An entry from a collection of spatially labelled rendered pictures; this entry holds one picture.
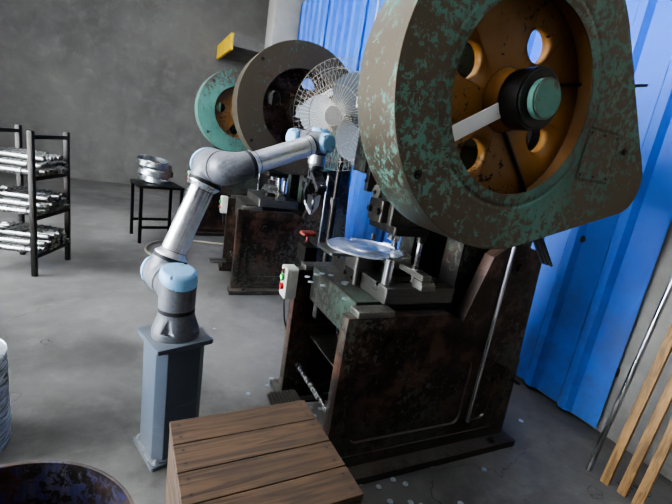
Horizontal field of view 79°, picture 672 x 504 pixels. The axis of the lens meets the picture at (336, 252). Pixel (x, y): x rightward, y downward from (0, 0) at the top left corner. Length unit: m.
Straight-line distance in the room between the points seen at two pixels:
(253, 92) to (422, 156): 1.81
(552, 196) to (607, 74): 0.37
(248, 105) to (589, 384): 2.41
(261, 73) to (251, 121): 0.29
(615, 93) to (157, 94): 7.14
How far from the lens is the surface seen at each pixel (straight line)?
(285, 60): 2.77
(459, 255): 1.58
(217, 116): 4.46
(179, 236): 1.49
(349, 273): 1.55
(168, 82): 7.93
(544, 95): 1.19
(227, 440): 1.21
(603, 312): 2.36
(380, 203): 1.50
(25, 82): 8.05
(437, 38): 1.05
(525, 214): 1.31
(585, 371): 2.45
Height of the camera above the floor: 1.13
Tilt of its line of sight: 14 degrees down
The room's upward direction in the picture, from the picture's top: 9 degrees clockwise
